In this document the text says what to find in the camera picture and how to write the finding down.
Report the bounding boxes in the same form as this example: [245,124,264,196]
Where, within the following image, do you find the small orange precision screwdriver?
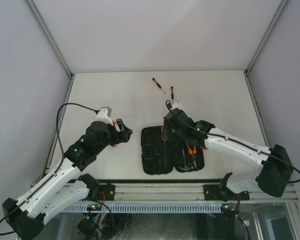
[152,77,166,94]

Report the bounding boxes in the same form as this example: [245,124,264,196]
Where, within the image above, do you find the camera cable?
[0,103,101,236]
[165,99,300,185]

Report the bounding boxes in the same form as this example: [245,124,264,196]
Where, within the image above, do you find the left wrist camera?
[96,106,114,126]

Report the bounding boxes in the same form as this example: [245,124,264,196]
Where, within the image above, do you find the aluminium frame rail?
[100,182,299,203]

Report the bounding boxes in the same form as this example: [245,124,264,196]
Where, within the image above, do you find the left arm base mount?
[87,183,116,202]

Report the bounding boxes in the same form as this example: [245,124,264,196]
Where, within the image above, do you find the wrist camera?
[171,101,184,110]
[96,106,114,126]

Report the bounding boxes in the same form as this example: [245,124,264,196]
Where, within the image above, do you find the small claw hammer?
[180,149,195,172]

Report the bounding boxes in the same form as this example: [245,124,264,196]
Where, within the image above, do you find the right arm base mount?
[203,172,250,202]

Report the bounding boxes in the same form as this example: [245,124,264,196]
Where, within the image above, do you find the black plastic tool case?
[140,126,205,175]

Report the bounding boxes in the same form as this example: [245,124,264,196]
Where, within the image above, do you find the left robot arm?
[2,118,133,240]

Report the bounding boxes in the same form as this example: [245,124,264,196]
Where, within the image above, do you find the right camera cable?
[165,99,300,185]

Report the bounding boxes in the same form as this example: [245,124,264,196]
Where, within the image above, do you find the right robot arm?
[164,108,294,200]

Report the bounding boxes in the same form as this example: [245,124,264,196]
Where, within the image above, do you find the orange handled needle-nose pliers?
[186,142,197,169]

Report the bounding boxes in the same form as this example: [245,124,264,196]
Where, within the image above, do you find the blue slotted cable duct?
[61,202,222,214]

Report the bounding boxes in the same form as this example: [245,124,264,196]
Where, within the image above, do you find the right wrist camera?
[171,101,184,110]

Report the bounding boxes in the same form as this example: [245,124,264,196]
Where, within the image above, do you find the left camera cable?
[0,103,101,236]

